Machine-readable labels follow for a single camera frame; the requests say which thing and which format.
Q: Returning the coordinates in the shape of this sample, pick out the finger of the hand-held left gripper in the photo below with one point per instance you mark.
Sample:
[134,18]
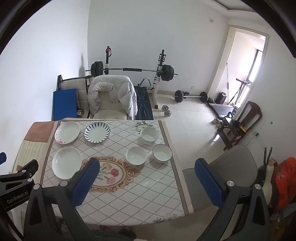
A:
[25,170]
[2,158]

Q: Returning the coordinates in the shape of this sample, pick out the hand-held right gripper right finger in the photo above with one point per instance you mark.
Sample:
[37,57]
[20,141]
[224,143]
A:
[209,183]

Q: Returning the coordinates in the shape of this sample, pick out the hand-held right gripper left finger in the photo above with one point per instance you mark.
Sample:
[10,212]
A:
[86,180]

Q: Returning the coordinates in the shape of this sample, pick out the white plate grey pattern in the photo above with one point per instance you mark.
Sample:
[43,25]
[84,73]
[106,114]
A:
[66,162]

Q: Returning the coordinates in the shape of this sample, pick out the white plate blue striped rim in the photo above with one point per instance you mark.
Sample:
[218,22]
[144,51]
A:
[97,132]

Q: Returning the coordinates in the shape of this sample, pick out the white plate pink flower print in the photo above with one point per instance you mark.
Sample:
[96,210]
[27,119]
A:
[67,133]

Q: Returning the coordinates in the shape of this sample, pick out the white bowl black rim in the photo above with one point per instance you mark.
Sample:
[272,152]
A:
[161,153]

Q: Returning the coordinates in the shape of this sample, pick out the plain white bowl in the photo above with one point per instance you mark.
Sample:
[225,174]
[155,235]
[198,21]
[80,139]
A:
[136,156]

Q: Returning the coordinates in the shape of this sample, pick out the white bowl light blue rim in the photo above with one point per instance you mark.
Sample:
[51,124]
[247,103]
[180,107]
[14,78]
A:
[149,135]

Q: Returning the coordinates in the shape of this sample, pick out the short barbell with black plates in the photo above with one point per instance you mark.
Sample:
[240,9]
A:
[178,96]

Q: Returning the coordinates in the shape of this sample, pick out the long barbell with black plates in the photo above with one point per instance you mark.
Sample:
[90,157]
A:
[131,69]

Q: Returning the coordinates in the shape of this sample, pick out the striped beige mat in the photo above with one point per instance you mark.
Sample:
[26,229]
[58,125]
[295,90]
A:
[30,157]

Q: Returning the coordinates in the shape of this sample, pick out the grey upholstered chair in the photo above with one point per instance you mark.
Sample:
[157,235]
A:
[231,166]

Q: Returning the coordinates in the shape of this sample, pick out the diamond pattern floral tablecloth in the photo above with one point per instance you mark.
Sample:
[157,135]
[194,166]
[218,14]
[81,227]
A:
[138,185]

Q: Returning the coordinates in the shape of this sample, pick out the white duck toy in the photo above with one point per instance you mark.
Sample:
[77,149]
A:
[269,182]

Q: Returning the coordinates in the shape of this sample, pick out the pair of light shoes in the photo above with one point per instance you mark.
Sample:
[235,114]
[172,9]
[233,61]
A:
[217,122]

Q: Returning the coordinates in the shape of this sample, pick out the yellow tool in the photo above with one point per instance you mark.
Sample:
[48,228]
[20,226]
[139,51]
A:
[241,128]

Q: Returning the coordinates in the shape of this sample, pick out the beige padded chair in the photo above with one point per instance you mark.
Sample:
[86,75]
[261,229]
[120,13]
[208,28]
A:
[108,114]
[81,92]

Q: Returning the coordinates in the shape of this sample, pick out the black treadmill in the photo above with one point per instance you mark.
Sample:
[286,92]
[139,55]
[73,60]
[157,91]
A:
[222,110]

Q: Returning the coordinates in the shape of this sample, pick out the orange plastic bag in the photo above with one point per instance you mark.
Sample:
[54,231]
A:
[285,183]

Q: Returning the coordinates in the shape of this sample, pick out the blue folded mat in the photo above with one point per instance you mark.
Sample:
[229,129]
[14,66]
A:
[64,104]

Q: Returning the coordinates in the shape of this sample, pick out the dark wooden chair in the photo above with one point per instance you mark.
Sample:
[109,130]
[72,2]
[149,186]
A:
[253,113]

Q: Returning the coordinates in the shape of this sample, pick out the chrome dumbbell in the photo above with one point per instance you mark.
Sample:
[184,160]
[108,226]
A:
[166,109]

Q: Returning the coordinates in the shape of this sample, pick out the black speaker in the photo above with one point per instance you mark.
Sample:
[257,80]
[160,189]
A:
[221,97]

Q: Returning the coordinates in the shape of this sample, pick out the white weight bench rack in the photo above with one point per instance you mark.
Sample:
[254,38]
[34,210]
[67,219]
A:
[159,62]

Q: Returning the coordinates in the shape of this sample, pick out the exercise machine frame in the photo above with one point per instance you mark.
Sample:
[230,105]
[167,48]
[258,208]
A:
[241,86]

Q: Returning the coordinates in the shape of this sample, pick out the beige door frame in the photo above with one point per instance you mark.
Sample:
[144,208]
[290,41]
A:
[217,69]

